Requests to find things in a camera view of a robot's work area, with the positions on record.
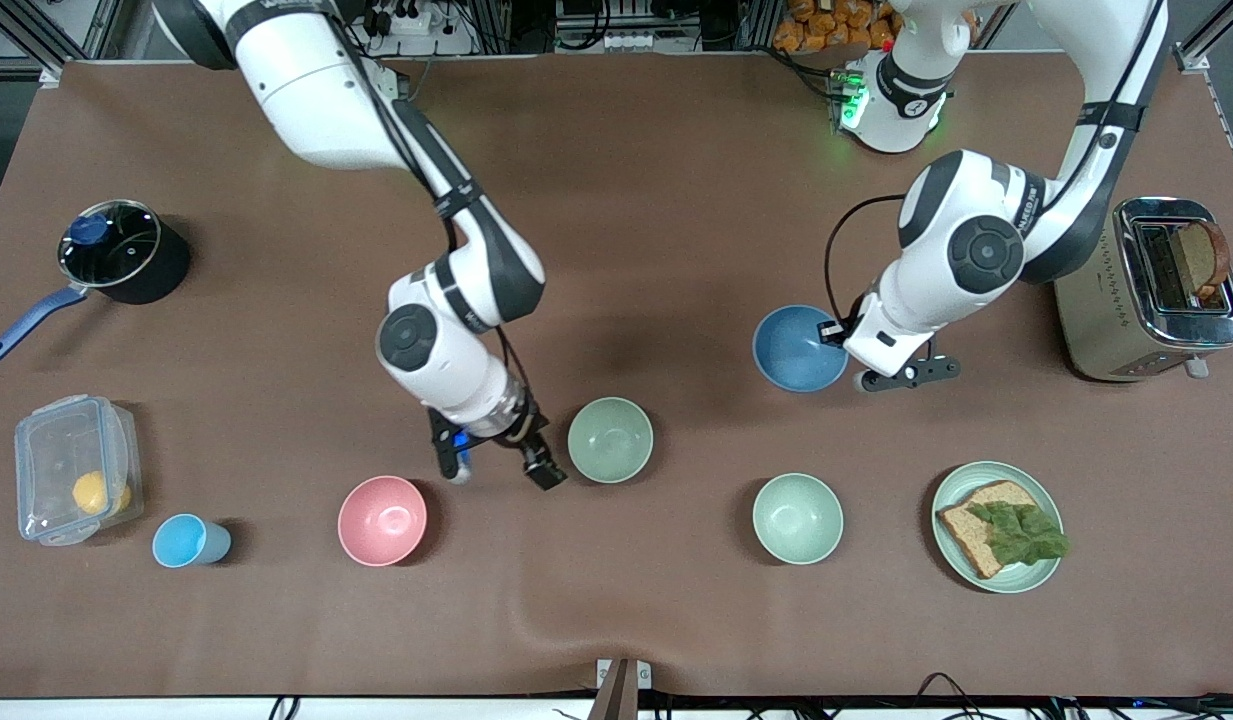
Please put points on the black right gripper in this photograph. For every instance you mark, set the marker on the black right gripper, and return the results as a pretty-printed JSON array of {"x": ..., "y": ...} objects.
[{"x": 524, "y": 437}]

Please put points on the blue bowl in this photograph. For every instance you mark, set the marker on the blue bowl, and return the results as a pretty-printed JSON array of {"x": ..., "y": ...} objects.
[{"x": 796, "y": 350}]

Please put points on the pale green bowl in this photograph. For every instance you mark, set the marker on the pale green bowl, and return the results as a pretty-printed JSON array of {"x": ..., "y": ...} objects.
[
  {"x": 798, "y": 518},
  {"x": 610, "y": 440}
]

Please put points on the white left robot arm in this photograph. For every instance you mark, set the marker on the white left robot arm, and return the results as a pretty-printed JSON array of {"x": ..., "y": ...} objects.
[{"x": 976, "y": 250}]

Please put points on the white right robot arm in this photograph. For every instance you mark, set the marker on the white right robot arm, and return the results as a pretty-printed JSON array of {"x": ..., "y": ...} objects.
[{"x": 316, "y": 100}]

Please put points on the pink bowl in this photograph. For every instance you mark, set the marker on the pink bowl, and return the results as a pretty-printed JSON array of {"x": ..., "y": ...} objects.
[{"x": 382, "y": 520}]

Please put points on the brown table cloth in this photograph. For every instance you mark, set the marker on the brown table cloth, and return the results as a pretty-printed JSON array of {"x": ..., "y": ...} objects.
[{"x": 616, "y": 250}]

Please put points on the brown bread slice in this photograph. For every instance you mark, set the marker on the brown bread slice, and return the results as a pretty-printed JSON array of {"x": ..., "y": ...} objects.
[{"x": 966, "y": 525}]

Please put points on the beige and chrome toaster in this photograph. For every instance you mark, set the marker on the beige and chrome toaster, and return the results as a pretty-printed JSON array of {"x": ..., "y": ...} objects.
[{"x": 1096, "y": 310}]

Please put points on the green lettuce leaf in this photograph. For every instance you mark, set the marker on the green lettuce leaf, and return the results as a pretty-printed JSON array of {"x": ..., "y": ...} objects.
[{"x": 1021, "y": 535}]

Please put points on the orange snack bag pile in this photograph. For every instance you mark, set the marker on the orange snack bag pile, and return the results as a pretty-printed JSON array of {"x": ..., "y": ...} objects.
[{"x": 826, "y": 25}]

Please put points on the pale green plate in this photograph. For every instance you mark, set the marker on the pale green plate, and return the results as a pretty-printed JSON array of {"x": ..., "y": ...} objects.
[{"x": 1031, "y": 572}]

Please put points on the long white power strip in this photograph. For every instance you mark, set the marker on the long white power strip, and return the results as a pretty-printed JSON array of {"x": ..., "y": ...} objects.
[{"x": 636, "y": 42}]

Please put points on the brown toast slice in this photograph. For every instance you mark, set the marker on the brown toast slice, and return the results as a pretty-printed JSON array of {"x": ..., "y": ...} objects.
[{"x": 1198, "y": 258}]

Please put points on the blue plastic cup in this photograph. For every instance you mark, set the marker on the blue plastic cup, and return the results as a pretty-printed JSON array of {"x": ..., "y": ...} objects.
[{"x": 181, "y": 541}]

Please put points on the yellow orange fruit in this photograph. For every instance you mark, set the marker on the yellow orange fruit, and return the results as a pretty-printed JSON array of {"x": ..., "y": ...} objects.
[{"x": 91, "y": 492}]

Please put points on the white power strip with plugs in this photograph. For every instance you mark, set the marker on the white power strip with plugs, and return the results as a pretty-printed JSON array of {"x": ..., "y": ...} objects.
[{"x": 406, "y": 22}]

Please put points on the glass lid with blue knob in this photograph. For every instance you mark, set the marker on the glass lid with blue knob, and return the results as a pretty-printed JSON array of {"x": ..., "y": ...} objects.
[{"x": 126, "y": 252}]

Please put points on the clear plastic lidded container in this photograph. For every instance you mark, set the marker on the clear plastic lidded container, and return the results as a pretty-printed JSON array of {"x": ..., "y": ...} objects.
[{"x": 51, "y": 470}]

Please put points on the silver aluminium frame beam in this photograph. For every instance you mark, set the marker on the silver aluminium frame beam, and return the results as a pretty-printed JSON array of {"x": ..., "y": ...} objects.
[
  {"x": 71, "y": 45},
  {"x": 1211, "y": 35}
]

